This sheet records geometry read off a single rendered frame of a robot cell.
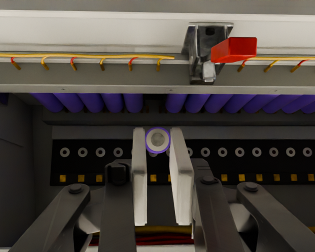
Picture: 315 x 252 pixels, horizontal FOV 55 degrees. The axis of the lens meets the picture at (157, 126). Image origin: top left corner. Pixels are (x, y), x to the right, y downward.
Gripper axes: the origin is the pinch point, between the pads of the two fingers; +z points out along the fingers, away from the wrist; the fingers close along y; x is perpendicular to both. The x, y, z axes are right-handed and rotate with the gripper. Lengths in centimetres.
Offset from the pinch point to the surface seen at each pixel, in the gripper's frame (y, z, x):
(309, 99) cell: 14.1, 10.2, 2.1
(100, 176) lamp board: -5.9, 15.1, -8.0
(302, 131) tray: 17.9, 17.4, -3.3
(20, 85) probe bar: -10.0, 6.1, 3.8
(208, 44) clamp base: 3.5, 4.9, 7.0
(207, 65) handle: 3.1, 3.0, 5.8
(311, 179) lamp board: 18.5, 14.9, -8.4
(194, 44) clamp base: 2.2, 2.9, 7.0
